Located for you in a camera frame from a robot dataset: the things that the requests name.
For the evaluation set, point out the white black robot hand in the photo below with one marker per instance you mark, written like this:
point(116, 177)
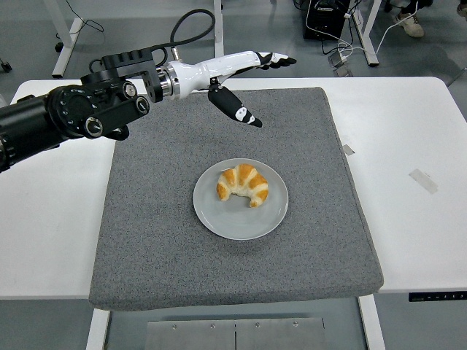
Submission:
point(211, 71)

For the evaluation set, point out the golden croissant bread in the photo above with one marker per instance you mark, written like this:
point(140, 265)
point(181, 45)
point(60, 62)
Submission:
point(244, 178)

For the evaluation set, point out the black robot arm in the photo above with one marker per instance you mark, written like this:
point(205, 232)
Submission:
point(29, 120)

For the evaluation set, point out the round grey plate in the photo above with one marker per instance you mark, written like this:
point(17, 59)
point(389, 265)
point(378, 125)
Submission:
point(233, 222)

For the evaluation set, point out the grey metal plate with screws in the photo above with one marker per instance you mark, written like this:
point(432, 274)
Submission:
point(189, 337)

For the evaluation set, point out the white background table leg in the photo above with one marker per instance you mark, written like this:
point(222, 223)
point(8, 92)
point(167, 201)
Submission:
point(368, 40)
point(67, 51)
point(219, 36)

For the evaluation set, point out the black electronics box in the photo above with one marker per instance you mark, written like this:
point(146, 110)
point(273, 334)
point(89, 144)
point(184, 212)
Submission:
point(324, 18)

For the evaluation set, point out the grey foot pedal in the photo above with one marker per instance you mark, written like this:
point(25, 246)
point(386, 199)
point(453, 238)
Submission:
point(337, 59)
point(343, 71)

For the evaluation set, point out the small clear tape piece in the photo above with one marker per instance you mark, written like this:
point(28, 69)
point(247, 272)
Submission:
point(349, 149)

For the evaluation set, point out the grey fabric mat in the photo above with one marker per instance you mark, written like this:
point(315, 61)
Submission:
point(182, 255)

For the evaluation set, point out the person's foot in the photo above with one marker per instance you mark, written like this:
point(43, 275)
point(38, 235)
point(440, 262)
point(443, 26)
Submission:
point(462, 7)
point(410, 23)

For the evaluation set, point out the large clear tape piece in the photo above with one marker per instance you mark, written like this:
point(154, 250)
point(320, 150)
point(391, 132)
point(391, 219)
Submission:
point(423, 181)

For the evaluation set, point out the black table control panel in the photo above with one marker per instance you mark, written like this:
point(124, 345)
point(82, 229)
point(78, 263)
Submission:
point(438, 296)

